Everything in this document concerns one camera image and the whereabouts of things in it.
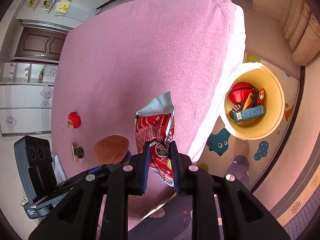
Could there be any brown pink sock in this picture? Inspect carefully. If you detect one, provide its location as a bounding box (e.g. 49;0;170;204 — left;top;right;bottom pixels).
93;135;130;167

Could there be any white bookshelf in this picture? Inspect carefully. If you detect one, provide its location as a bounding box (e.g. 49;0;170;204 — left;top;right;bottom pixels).
16;0;98;28

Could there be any crumpled red cloth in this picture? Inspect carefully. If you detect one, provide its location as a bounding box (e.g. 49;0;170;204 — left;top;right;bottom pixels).
68;111;82;129

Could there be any cartoon play mat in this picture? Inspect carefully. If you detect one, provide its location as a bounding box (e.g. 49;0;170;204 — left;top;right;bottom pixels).
194;51;306;193

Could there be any red zip pouch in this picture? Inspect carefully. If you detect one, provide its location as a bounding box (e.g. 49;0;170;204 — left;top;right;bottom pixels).
229;82;254;104

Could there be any brown wooden door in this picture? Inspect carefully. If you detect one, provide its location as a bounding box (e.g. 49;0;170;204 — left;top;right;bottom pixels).
14;26;69;62

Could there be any white low cabinet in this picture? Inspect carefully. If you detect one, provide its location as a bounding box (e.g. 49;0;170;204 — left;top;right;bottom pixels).
2;62;59;84

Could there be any yellow picture book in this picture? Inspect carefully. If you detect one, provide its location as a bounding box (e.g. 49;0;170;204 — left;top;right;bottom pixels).
55;0;72;17

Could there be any beige curtain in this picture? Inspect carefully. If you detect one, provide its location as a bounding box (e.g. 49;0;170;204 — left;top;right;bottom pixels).
282;0;320;67

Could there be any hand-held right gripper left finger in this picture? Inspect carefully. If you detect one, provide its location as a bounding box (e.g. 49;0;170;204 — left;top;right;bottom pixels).
28;142;150;240

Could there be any blue cardboard box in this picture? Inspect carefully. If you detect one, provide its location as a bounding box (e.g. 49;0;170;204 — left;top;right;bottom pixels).
233;105;266;123

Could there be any yellow drawstring pouch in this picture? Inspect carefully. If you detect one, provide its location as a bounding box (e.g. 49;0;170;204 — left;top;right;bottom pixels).
242;94;253;110

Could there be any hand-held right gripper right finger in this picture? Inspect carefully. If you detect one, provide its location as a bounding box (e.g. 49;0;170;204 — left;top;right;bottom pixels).
169;141;292;240

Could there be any person's purple trouser leg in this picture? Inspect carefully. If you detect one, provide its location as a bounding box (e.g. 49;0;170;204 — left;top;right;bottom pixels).
128;195;193;240
224;140;252;191

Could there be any white wardrobe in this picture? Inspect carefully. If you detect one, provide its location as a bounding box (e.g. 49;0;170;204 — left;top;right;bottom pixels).
0;82;54;137

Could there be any large gold box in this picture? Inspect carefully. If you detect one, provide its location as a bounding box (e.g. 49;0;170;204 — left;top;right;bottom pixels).
71;142;84;163

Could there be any yellow plastic bucket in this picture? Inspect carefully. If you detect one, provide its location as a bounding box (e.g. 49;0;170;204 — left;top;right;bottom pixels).
217;62;285;141

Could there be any red snack wrapper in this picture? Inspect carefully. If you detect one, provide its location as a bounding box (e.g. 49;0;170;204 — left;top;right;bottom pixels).
134;91;177;188

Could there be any red candy packet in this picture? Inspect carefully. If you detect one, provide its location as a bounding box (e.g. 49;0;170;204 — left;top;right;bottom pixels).
256;87;265;105

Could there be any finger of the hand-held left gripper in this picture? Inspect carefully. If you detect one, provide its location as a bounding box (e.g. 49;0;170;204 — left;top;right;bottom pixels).
122;150;133;165
66;164;118;183

